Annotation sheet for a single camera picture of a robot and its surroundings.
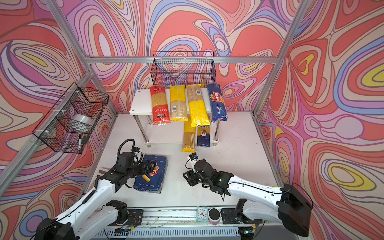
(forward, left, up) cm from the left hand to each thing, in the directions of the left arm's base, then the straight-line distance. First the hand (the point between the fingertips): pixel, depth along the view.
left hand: (151, 163), depth 85 cm
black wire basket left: (+10, +39, +23) cm, 46 cm away
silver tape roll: (+8, +29, +26) cm, 40 cm away
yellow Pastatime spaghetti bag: (+15, -22, +2) cm, 27 cm away
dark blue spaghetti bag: (+16, -31, +2) cm, 35 cm away
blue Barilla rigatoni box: (-10, -2, -1) cm, 11 cm away
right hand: (-8, -22, +1) cm, 23 cm away
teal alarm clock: (-25, -29, -5) cm, 38 cm away
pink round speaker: (-26, -34, -1) cm, 43 cm away
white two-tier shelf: (+17, +2, +28) cm, 33 cm away
